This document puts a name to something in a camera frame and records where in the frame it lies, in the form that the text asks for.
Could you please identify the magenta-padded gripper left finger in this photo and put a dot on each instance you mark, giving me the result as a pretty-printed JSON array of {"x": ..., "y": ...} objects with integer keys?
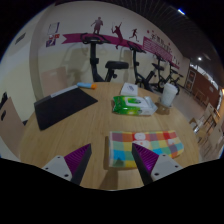
[{"x": 78, "y": 160}]

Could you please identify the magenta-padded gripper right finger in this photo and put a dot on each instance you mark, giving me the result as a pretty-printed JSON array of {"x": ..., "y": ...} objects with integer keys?
[{"x": 146, "y": 158}]

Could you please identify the colourful checkered towel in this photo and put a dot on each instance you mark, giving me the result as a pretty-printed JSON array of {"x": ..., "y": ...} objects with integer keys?
[{"x": 160, "y": 141}]

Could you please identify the brown round cup holder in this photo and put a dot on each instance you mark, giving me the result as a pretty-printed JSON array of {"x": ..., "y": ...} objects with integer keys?
[{"x": 162, "y": 109}]

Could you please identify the green wet wipes pack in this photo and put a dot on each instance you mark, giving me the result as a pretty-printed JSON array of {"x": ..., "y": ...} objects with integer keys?
[{"x": 133, "y": 105}]

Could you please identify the black tablet folio case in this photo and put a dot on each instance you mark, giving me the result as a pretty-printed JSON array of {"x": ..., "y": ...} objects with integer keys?
[{"x": 63, "y": 106}]

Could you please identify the group of wooden chairs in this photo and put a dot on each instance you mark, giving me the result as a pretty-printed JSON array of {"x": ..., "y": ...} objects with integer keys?
[{"x": 210, "y": 130}]

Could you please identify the small white box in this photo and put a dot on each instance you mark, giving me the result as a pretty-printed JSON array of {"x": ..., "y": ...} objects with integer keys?
[{"x": 129, "y": 89}]

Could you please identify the blue and orange tube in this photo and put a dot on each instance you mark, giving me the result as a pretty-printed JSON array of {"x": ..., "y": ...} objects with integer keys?
[{"x": 86, "y": 85}]

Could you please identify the light wooden chair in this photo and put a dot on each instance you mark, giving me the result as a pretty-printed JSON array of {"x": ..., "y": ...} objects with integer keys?
[
  {"x": 10, "y": 126},
  {"x": 53, "y": 81}
]

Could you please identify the black exercise bike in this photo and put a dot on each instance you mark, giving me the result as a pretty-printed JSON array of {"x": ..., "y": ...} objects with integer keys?
[
  {"x": 175, "y": 78},
  {"x": 163, "y": 81},
  {"x": 94, "y": 63},
  {"x": 136, "y": 71}
]

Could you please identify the ceiling lights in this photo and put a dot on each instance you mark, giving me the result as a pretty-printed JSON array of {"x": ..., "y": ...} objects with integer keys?
[{"x": 181, "y": 11}]

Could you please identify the framed wall poster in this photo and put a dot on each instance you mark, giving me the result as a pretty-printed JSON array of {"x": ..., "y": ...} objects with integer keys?
[{"x": 190, "y": 80}]

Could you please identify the purple wall poster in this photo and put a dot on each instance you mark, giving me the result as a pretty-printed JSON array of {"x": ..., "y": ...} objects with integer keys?
[{"x": 52, "y": 33}]

